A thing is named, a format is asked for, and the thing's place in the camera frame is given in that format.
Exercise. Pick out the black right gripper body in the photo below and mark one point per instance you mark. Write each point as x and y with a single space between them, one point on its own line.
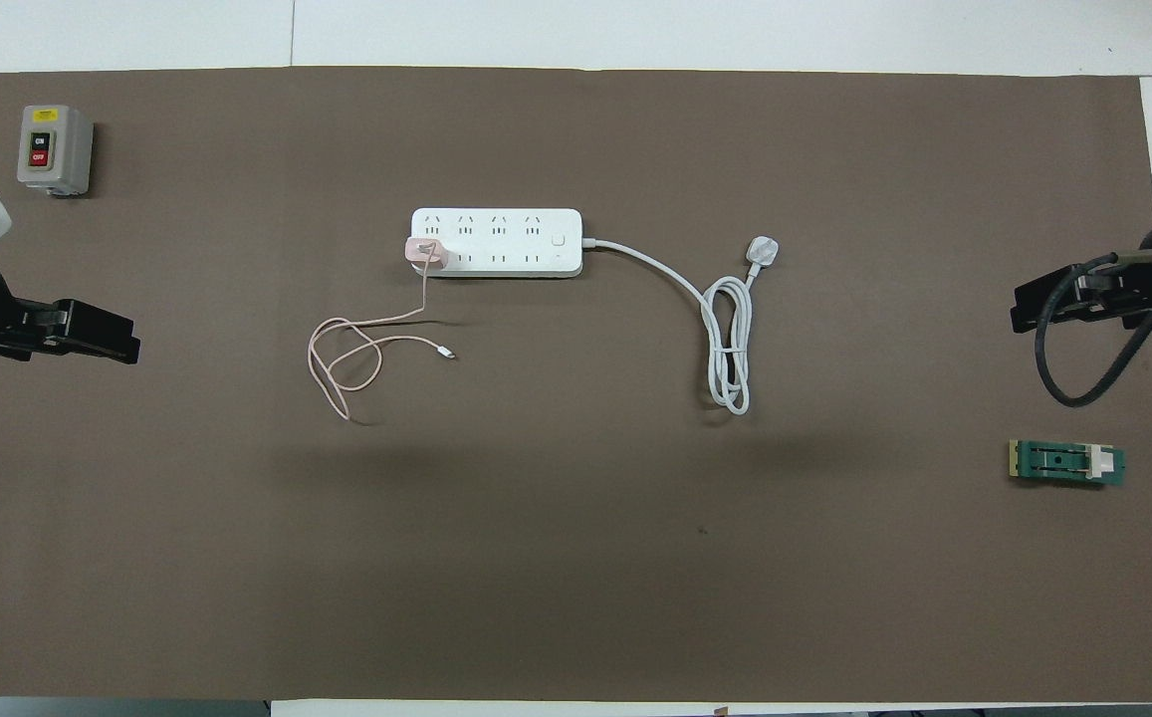
1133 289

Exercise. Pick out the pink charger plug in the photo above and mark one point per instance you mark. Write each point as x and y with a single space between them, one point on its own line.
428 257

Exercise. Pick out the green terminal block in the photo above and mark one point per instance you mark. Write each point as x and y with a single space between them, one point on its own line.
1053 463

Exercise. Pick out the brown table mat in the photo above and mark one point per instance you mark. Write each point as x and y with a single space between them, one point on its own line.
576 548

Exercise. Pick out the grey on-off switch box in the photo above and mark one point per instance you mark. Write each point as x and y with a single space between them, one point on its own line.
73 149

